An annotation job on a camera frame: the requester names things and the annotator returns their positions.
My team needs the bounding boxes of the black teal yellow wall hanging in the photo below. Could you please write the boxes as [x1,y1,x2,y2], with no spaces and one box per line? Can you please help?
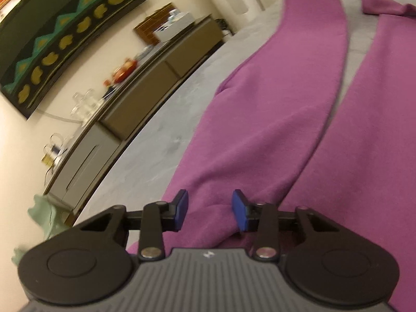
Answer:
[0,0,154,119]

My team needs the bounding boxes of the brown wooden grid board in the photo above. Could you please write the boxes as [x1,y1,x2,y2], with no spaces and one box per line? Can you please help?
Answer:
[134,3,178,45]

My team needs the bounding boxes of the white speckled box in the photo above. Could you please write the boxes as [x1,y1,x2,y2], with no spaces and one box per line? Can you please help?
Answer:
[153,11,196,43]

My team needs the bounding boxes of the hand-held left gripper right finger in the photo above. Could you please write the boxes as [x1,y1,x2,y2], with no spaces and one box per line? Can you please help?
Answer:
[231,189,340,262]

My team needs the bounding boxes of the small black object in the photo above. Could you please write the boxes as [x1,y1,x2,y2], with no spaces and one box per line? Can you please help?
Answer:
[216,17,235,43]

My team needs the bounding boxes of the long brown grey sideboard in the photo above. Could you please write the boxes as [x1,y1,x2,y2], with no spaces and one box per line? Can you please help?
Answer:
[42,16,225,225]

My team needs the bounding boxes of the purple garment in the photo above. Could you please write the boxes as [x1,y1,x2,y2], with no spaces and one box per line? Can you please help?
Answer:
[126,0,416,312]

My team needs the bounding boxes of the mint green object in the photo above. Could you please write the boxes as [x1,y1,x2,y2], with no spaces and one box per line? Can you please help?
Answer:
[11,193,71,267]

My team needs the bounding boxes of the clear glass cups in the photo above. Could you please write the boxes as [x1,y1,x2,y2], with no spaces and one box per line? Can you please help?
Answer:
[69,89,102,123]

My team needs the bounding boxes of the clear glass teapot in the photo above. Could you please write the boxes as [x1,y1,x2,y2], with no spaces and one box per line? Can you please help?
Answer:
[42,133,71,167]

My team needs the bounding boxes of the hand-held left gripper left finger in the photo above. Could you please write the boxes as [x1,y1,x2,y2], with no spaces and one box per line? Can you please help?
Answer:
[78,189,189,262]

